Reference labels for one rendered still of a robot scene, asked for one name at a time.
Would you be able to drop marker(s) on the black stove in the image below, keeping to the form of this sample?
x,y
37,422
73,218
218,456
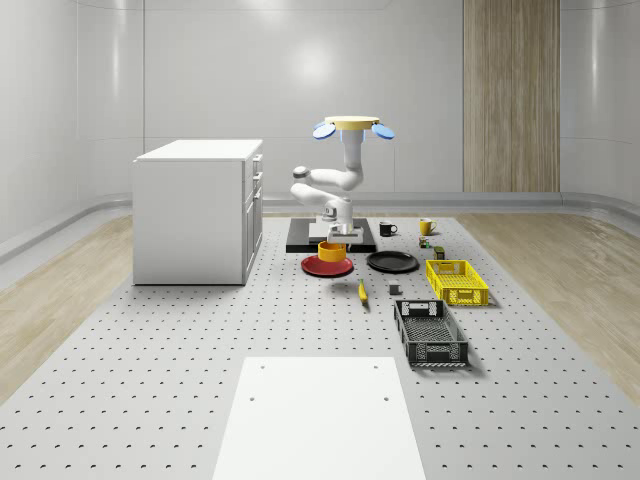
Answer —
x,y
300,235

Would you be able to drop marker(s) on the grey cube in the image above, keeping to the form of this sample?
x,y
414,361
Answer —
x,y
395,288

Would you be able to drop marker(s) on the banana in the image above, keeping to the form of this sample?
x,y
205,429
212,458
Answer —
x,y
362,291

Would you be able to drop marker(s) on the black mug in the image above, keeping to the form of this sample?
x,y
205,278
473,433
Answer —
x,y
386,229

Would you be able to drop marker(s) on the dark grey basket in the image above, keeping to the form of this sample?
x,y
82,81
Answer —
x,y
430,332

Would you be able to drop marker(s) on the puzzle cube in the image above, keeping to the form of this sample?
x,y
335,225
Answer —
x,y
425,243

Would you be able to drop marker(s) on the red plate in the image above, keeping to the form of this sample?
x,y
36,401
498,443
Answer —
x,y
325,270

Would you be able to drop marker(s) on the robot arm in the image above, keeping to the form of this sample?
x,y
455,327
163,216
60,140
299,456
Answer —
x,y
345,175

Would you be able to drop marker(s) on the yellow basket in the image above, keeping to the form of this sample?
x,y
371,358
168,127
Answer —
x,y
456,282

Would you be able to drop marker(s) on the yellow mug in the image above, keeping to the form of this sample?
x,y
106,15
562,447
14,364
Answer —
x,y
426,227

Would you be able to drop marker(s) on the white cabinet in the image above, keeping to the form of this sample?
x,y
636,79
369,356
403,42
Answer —
x,y
190,225

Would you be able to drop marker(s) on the flat-sided can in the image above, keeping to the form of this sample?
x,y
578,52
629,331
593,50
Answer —
x,y
439,253

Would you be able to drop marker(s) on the black plate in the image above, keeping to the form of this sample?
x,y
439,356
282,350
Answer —
x,y
392,262

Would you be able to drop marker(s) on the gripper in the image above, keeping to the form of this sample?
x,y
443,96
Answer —
x,y
345,232

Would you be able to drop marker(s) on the yellow bowl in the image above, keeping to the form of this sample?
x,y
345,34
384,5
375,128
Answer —
x,y
331,252

